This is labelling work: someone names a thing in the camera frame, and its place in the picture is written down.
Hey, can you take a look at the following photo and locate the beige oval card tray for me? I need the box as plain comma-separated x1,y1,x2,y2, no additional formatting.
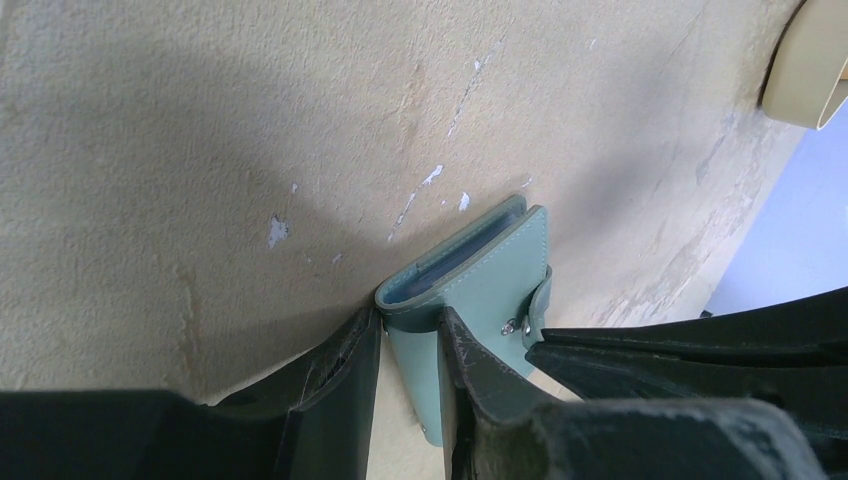
761,0,847,130

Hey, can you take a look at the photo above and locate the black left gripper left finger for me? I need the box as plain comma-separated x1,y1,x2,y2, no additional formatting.
1,308,381,479

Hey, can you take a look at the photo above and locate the green leather card holder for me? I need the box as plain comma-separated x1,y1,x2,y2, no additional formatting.
375,195,553,447

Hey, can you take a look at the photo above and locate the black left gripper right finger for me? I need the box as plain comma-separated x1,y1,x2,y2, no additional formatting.
438,307,825,479

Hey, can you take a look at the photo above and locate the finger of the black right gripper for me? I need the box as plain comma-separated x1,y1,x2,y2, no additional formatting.
526,344,847,440
542,287,847,366

